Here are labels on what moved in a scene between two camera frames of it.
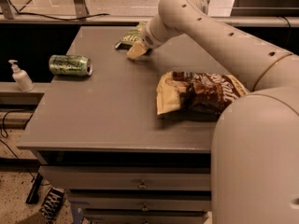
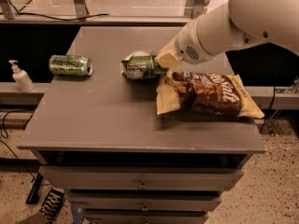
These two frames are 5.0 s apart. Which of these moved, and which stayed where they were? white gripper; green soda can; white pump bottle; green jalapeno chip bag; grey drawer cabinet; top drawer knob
Moved: white gripper; green jalapeno chip bag
Stayed: grey drawer cabinet; green soda can; top drawer knob; white pump bottle
